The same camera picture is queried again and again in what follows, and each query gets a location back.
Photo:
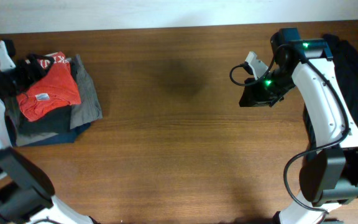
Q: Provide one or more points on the folded navy garment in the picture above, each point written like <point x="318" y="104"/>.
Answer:
<point x="45" y="139"/>

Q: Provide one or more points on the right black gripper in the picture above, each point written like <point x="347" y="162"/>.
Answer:
<point x="256" y="98"/>

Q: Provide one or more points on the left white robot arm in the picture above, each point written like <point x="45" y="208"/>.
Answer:
<point x="27" y="195"/>

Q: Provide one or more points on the folded black garment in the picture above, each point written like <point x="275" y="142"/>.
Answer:
<point x="55" y="121"/>

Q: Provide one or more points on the orange t-shirt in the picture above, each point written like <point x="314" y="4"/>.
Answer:
<point x="57" y="89"/>

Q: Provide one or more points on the black crumpled garment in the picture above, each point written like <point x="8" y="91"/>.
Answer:
<point x="345" y="57"/>

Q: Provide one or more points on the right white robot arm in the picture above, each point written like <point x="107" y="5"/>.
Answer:
<point x="328" y="177"/>

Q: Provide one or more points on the folded grey garment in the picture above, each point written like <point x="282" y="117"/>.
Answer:
<point x="88" y="111"/>

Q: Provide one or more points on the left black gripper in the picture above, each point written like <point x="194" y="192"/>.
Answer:
<point x="32" y="76"/>

